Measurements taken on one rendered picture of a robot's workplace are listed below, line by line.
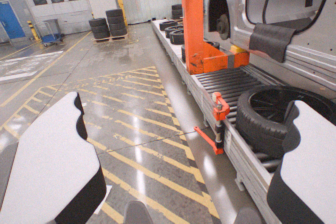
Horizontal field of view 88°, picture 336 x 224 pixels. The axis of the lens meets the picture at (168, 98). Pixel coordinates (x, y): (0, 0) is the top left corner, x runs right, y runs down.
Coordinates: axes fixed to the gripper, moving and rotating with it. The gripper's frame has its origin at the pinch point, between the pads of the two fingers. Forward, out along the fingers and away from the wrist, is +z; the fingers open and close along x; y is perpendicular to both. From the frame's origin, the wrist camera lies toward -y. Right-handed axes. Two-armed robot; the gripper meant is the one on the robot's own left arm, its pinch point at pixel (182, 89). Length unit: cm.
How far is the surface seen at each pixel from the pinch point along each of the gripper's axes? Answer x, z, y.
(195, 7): 16, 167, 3
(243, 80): 89, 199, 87
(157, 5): -123, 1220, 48
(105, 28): -277, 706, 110
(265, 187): 51, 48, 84
